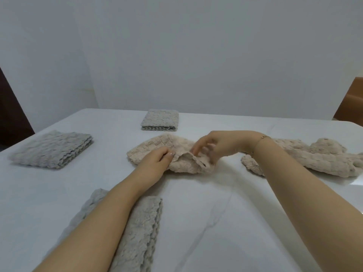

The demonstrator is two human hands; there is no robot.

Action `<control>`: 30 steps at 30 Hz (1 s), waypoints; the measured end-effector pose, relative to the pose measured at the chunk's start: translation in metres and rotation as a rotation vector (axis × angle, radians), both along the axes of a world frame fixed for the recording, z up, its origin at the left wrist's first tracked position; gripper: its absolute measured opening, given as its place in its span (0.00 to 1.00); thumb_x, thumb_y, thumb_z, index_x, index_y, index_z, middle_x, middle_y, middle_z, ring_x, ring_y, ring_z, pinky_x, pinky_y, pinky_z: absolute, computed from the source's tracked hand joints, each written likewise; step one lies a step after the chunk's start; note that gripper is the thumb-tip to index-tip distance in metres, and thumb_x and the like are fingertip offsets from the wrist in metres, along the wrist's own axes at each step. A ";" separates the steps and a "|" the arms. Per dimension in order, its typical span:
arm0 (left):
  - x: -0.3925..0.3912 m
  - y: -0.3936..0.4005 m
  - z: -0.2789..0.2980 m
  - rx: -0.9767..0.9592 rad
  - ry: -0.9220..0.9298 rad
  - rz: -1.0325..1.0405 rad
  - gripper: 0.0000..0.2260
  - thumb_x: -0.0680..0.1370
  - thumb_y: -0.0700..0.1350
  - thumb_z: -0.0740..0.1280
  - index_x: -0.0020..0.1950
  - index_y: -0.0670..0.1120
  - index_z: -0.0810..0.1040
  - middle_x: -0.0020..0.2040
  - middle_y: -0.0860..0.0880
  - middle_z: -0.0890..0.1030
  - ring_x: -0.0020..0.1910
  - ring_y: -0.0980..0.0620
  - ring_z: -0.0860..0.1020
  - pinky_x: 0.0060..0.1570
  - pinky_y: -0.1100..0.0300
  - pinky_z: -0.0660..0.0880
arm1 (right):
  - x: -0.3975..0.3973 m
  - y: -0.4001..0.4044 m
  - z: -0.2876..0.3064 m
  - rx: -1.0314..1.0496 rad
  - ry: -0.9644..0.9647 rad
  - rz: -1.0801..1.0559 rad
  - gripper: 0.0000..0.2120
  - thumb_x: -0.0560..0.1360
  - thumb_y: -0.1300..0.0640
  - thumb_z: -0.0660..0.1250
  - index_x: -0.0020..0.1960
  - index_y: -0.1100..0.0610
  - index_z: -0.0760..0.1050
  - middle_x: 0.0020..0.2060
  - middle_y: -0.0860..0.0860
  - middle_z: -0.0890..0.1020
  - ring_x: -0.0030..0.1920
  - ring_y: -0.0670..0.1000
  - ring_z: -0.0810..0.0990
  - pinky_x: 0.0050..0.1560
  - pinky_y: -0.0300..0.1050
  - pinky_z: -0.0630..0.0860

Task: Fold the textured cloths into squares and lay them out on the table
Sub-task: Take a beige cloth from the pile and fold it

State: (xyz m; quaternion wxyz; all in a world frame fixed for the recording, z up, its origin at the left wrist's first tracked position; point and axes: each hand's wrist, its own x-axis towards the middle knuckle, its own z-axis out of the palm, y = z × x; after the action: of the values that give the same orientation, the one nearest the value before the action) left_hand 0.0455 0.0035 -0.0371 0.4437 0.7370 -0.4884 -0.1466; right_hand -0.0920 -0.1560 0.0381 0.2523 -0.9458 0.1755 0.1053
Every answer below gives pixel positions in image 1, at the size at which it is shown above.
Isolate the person's right hand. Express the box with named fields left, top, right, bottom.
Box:
left=190, top=130, right=259, bottom=165

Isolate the person's left hand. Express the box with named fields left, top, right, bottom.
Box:
left=132, top=146, right=175, bottom=193

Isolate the beige fluffy towel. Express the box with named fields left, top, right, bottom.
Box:
left=127, top=132, right=217, bottom=175
left=241, top=138, right=363, bottom=179

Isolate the taupe fluffy towel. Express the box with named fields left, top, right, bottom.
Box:
left=8, top=130, right=95, bottom=170
left=141, top=109, right=180, bottom=131

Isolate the blue-grey fluffy towel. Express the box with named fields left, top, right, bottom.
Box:
left=42, top=188, right=163, bottom=272

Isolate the person's right forearm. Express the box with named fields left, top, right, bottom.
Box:
left=251, top=136, right=363, bottom=272

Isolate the person's left forearm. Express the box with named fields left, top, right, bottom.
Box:
left=33, top=175, right=148, bottom=272

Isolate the white glossy table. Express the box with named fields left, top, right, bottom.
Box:
left=0, top=108, right=363, bottom=272

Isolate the dark brown wooden door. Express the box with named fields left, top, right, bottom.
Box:
left=0, top=66, right=35, bottom=148

